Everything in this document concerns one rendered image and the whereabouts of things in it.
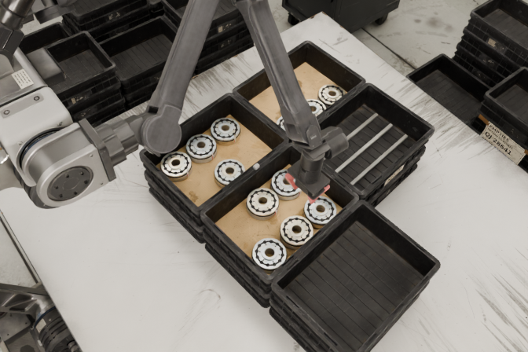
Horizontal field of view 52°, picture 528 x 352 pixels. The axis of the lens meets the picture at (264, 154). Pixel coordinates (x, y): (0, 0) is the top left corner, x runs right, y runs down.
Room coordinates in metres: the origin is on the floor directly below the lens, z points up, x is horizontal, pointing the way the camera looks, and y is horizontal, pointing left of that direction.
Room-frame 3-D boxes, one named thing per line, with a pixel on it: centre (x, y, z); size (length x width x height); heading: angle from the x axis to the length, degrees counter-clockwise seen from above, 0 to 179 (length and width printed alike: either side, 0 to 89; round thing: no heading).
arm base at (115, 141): (0.65, 0.31, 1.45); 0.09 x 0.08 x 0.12; 41
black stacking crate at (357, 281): (0.64, -0.28, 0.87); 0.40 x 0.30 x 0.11; 137
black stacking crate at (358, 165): (1.13, -0.33, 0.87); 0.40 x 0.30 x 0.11; 137
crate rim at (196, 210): (1.05, 0.16, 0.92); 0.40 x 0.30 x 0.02; 137
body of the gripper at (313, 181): (0.80, -0.12, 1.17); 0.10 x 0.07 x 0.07; 46
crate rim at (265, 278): (0.84, -0.06, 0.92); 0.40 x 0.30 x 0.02; 137
